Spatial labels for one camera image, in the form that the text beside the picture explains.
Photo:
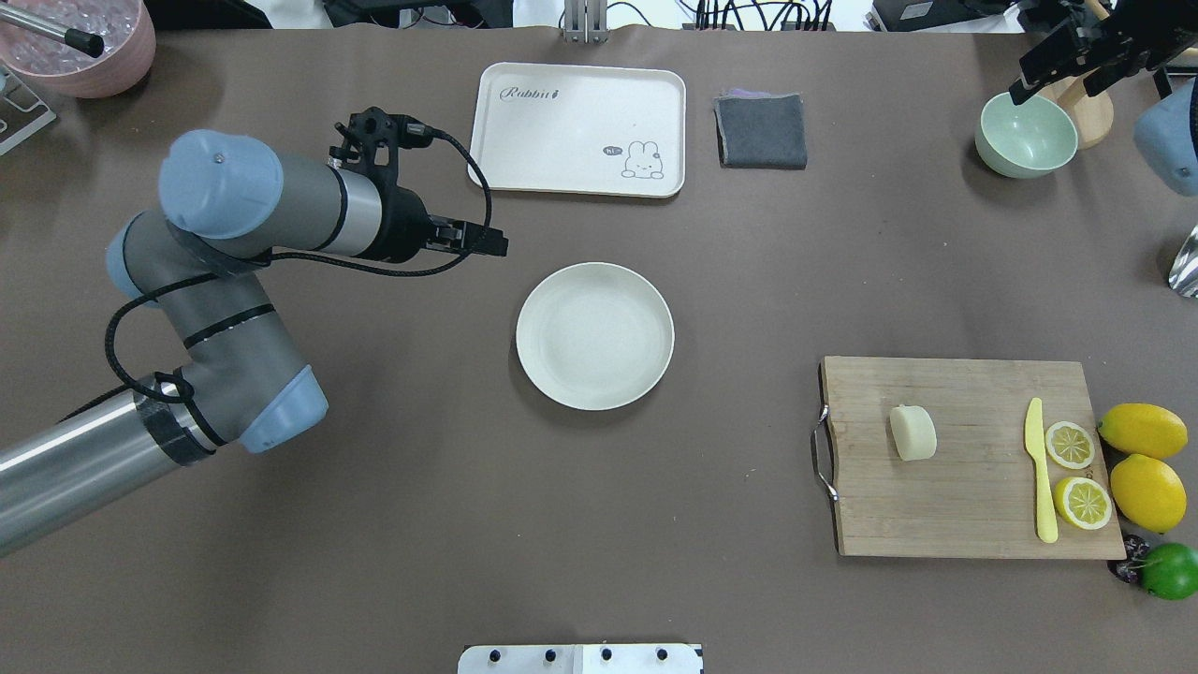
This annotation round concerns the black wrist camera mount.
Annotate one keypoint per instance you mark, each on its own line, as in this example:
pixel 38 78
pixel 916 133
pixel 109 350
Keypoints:
pixel 371 143

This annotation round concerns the lemon half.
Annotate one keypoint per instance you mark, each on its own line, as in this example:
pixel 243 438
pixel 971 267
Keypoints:
pixel 1083 503
pixel 1070 446

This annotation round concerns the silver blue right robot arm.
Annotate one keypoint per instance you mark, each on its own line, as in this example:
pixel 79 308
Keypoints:
pixel 1165 135

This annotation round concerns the cream shallow plate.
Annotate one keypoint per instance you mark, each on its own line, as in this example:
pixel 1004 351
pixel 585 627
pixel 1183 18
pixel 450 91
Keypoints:
pixel 595 336

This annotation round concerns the lemon half left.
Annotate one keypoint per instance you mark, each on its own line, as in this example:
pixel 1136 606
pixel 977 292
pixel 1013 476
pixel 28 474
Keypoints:
pixel 1070 446

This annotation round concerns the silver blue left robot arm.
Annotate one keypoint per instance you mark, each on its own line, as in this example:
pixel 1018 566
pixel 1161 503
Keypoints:
pixel 202 355

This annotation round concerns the pink bowl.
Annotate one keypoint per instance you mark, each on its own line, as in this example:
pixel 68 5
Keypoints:
pixel 87 49

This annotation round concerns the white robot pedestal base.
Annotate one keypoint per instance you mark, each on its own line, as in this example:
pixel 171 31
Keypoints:
pixel 647 657

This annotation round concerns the grey folded cloth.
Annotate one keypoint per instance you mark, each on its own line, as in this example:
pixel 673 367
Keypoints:
pixel 759 130

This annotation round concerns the mint green bowl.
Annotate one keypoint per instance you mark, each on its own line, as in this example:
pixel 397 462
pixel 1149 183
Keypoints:
pixel 1024 141

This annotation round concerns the metal scoop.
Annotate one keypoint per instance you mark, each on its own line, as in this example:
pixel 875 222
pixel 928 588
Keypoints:
pixel 1182 277

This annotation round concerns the lemon half right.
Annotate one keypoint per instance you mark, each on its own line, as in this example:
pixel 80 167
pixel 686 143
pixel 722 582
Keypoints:
pixel 1083 503

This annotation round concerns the whole yellow lemon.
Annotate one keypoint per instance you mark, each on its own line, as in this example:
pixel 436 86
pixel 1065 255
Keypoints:
pixel 1143 429
pixel 1149 493

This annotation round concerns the cream rabbit tray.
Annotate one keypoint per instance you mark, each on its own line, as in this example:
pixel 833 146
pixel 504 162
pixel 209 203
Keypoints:
pixel 580 130

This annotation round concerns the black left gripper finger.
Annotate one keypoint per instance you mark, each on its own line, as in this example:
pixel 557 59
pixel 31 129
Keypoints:
pixel 485 242

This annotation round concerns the wooden cup rack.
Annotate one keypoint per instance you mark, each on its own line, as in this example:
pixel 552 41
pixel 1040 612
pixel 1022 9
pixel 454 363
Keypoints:
pixel 1092 115

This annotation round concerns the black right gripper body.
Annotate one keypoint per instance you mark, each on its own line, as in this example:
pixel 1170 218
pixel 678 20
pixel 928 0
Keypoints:
pixel 1116 47

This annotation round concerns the yellow plastic knife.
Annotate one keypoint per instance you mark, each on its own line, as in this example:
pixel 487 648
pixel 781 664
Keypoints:
pixel 1045 519

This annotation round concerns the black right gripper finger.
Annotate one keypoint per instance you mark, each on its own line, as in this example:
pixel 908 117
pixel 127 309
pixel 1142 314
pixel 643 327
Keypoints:
pixel 1062 53

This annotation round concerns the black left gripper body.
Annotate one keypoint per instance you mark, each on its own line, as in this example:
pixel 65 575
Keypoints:
pixel 404 225

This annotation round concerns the green lime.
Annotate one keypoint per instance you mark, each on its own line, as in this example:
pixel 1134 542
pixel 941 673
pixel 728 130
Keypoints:
pixel 1170 572

